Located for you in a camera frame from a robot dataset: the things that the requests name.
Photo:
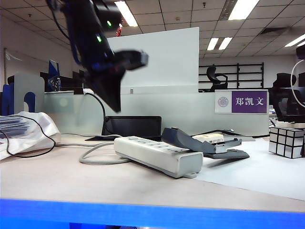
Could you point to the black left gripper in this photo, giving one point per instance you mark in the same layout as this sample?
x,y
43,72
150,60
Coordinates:
x,y
100,70

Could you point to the white power strip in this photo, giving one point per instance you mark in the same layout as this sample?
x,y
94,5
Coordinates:
x,y
155,152

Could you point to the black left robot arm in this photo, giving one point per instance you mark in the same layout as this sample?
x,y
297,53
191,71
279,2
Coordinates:
x,y
83,28

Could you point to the blue edge strip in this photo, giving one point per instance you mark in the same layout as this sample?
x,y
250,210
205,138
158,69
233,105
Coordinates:
x,y
152,214

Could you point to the white plug adapter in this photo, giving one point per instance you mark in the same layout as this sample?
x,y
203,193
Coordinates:
x,y
88,90

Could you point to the black tray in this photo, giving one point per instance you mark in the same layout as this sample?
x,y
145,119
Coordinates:
x,y
133,126

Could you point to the black desk shelf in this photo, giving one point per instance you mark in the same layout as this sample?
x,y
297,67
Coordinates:
x,y
69,82

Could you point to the blue pennant flag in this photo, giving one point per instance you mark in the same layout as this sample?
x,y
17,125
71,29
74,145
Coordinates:
x,y
54,76

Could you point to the white board panel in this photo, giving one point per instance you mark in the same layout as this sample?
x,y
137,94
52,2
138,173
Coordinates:
x,y
162,62

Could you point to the red hanging ornament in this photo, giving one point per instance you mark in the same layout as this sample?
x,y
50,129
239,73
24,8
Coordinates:
x,y
118,30

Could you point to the frosted glass desk partition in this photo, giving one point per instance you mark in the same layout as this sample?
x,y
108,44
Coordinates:
x,y
178,114

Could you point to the fluorescent ceiling light panel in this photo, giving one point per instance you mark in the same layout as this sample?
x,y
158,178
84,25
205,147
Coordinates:
x,y
126,13
225,43
296,41
243,9
212,44

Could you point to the grey metal bookend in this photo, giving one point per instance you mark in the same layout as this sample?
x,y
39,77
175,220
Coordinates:
x,y
21,93

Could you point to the white plastic bag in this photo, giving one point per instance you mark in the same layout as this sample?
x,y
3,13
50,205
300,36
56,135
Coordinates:
x,y
31,133

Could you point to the grey stapler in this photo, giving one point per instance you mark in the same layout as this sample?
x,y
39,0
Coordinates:
x,y
190,144

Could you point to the blue file holder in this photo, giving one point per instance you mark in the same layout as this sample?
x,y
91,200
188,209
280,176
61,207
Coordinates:
x,y
7,100

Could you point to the black office chair with armrests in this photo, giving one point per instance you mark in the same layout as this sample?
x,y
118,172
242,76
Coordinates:
x,y
215,78

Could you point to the black flat pad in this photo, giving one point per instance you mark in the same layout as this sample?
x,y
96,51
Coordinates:
x,y
214,131

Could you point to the purple and white name plate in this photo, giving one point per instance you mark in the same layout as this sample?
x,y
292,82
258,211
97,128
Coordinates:
x,y
247,101

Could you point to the black shelf rack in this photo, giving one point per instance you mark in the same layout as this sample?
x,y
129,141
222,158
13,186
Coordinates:
x,y
250,76

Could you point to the white paper mat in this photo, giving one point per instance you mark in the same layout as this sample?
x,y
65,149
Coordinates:
x,y
257,171

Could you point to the black mesh office chair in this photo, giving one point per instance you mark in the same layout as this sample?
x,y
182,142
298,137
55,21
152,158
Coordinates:
x,y
283,105

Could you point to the silver mirror cube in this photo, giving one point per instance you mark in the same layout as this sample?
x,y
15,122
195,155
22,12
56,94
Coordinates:
x,y
286,142

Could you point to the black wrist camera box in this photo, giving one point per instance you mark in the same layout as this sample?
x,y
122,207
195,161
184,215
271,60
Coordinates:
x,y
133,59

